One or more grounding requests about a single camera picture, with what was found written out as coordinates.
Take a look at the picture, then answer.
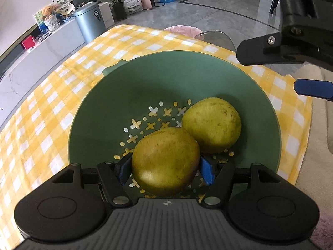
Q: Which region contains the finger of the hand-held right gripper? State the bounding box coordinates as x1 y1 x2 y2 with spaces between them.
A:
294 79 333 100
236 32 320 65

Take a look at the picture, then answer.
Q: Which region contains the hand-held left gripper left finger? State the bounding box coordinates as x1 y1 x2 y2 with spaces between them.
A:
52 154 134 206

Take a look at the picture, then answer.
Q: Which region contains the white marble cabinet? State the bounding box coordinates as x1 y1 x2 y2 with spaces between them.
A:
0 18 86 128

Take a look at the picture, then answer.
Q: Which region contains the white box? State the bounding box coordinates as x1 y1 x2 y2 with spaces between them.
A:
98 2 115 28

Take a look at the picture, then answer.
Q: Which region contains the plush toy bouquet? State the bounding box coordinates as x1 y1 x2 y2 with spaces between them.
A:
34 0 75 33

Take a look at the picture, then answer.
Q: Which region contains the red box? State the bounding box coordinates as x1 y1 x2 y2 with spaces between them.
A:
21 35 36 50

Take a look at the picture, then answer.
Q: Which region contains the green colander bowl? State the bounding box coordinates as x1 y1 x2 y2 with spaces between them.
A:
68 52 282 205

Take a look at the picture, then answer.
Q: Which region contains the green-yellow pear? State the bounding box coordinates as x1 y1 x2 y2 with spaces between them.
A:
131 127 201 198
181 97 242 154

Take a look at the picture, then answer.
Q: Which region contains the transparent chair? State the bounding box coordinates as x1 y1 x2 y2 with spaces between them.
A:
195 30 237 53

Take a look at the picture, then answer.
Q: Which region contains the cream sofa cushion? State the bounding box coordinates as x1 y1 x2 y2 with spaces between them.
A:
294 64 333 206

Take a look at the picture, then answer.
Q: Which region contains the grey metal trash can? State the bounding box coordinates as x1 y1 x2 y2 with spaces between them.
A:
73 1 107 43

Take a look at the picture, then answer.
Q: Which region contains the potted plant in black pot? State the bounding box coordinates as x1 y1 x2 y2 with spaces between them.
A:
91 0 130 21

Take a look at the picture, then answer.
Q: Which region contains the pink round stool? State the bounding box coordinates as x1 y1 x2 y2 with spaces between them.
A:
163 25 202 41

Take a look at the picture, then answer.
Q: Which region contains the yellow checkered tablecloth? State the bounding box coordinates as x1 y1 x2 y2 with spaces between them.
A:
0 24 313 245

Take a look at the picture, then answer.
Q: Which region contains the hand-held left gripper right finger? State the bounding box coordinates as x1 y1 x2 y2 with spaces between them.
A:
199 156 283 207

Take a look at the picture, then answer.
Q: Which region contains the white plastic bag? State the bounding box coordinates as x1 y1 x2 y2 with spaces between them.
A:
123 0 144 15

